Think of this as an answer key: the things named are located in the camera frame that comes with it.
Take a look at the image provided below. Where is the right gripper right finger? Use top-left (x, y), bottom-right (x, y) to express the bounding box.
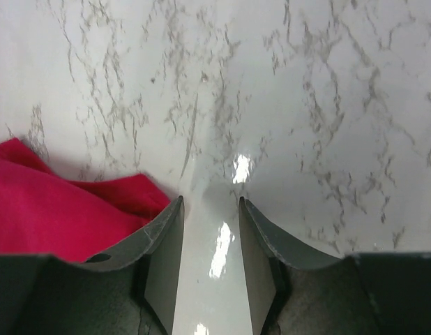
top-left (239, 198), bottom-right (431, 334)

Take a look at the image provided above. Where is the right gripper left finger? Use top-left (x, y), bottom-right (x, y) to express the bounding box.
top-left (0, 197), bottom-right (184, 334)

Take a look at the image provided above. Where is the bright red t-shirt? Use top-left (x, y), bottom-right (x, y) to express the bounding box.
top-left (0, 138), bottom-right (169, 262)

